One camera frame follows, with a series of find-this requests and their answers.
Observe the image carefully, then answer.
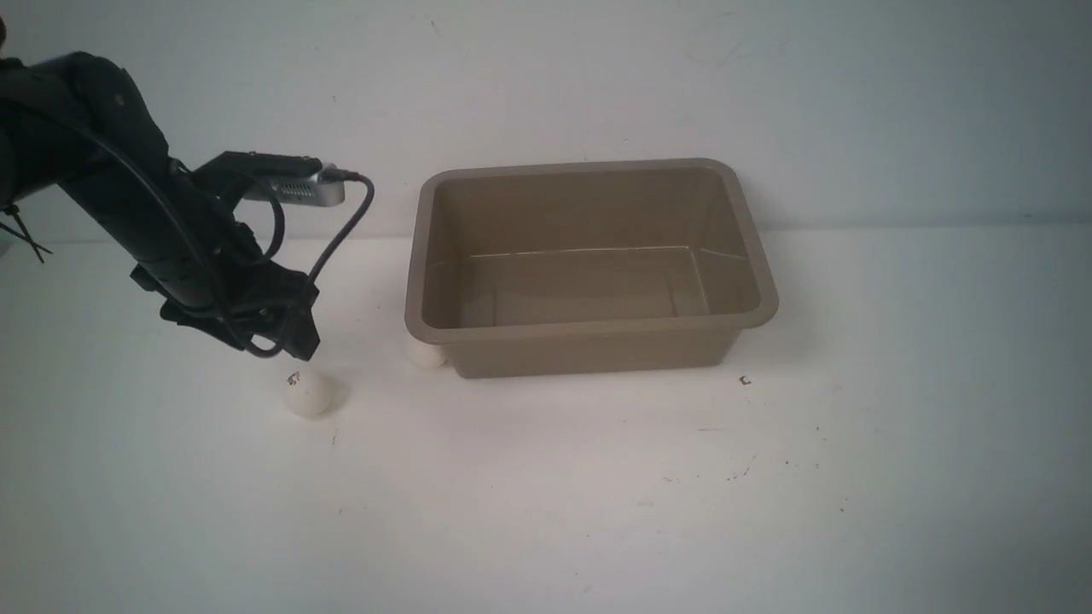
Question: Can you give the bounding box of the tan plastic storage bin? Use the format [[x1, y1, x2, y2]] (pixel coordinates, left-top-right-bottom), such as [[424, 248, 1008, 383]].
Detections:
[[404, 157, 779, 379]]

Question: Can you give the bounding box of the white ping-pong ball with print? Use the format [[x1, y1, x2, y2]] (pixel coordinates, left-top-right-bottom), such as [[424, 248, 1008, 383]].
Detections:
[[283, 368, 339, 420]]

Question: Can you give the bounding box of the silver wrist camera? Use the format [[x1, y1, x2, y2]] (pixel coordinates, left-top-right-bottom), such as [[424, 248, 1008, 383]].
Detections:
[[190, 152, 345, 206]]

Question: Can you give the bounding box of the black camera cable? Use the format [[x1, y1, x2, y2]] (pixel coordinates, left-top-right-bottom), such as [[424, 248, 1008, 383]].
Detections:
[[218, 172, 376, 357]]

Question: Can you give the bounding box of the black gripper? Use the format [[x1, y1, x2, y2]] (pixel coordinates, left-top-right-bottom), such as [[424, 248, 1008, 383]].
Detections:
[[131, 222, 320, 362]]

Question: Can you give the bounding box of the plain white ping-pong ball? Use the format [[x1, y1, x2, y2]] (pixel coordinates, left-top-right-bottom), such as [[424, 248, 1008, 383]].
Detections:
[[405, 336, 447, 369]]

